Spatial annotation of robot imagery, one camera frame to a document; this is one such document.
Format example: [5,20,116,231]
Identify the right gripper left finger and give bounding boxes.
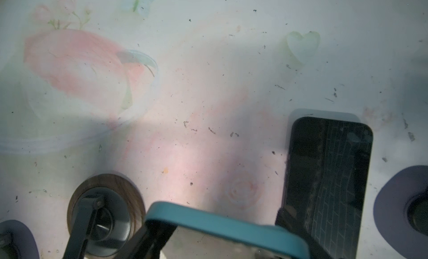
[115,222,177,259]

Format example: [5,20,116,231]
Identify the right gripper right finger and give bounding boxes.
[275,208,331,259]

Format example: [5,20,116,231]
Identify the teal phone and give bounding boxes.
[145,202,305,259]

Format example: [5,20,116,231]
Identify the black phone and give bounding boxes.
[275,116,373,259]

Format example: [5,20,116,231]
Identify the grey stand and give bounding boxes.
[373,165,428,259]

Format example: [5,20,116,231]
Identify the wooden stand back centre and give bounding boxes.
[63,173,146,259]

